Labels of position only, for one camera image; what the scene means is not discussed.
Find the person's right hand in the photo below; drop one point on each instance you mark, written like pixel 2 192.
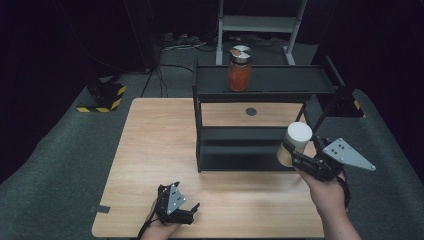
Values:
pixel 328 195

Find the grey metal stand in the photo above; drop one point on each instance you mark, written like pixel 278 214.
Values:
pixel 256 24

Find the black yellow-striped stand base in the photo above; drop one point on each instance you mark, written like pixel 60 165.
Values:
pixel 343 103
pixel 103 95

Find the beige-filled jar white lid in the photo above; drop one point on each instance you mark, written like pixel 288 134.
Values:
pixel 298 133

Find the power strip with plugs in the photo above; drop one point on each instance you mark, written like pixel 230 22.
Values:
pixel 181 41

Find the black metal shelf rack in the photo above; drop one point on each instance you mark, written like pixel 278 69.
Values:
pixel 276 80

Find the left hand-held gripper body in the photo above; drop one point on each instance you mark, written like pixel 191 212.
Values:
pixel 175 200

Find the red-filled glass jar silver lid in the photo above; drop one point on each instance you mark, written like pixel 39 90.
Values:
pixel 239 75

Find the person's left hand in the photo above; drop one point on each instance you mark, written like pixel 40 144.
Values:
pixel 160 231

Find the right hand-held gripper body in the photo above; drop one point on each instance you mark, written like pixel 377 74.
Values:
pixel 343 155

